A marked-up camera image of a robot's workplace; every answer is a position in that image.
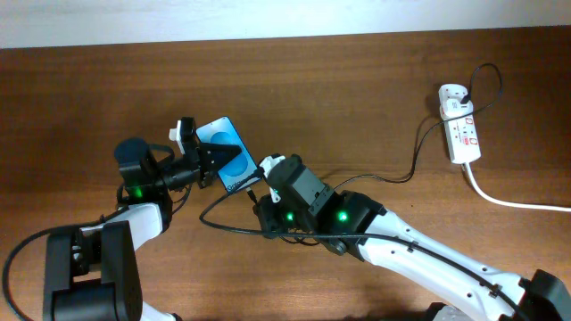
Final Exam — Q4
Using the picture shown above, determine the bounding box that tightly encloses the white charger plug adapter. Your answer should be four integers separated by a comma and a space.
440, 98, 474, 121

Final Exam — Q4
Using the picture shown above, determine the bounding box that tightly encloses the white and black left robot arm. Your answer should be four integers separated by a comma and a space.
43, 137, 243, 321

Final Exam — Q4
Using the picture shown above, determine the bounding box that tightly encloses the white power strip cord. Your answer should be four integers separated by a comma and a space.
461, 162, 571, 213

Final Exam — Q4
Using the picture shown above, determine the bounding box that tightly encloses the white power strip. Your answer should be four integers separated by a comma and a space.
438, 84, 481, 165

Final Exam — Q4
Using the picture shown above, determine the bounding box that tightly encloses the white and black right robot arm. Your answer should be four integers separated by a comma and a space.
254, 154, 570, 320

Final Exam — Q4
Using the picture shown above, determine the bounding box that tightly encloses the black phone charger cable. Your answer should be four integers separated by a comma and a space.
244, 62, 504, 206

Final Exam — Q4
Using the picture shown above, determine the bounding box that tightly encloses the blue Galaxy smartphone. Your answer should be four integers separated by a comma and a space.
196, 116, 257, 192

